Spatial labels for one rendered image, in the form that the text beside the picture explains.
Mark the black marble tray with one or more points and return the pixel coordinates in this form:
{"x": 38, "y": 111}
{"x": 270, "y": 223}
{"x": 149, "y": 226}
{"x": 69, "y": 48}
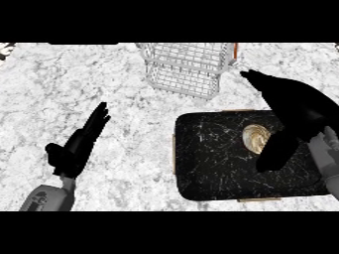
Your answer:
{"x": 216, "y": 158}

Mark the cream frosted cupcake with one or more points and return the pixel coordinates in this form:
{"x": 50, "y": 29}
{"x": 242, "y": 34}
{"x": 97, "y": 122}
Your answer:
{"x": 255, "y": 137}

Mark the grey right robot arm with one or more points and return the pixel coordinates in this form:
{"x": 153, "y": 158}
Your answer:
{"x": 335, "y": 158}

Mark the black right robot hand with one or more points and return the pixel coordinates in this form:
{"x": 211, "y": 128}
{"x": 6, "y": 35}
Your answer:
{"x": 300, "y": 109}

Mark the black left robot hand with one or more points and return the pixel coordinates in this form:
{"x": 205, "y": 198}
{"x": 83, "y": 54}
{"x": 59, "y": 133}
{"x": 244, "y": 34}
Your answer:
{"x": 77, "y": 147}

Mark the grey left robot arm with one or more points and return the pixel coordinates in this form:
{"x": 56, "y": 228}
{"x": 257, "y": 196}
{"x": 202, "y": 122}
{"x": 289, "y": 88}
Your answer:
{"x": 50, "y": 196}

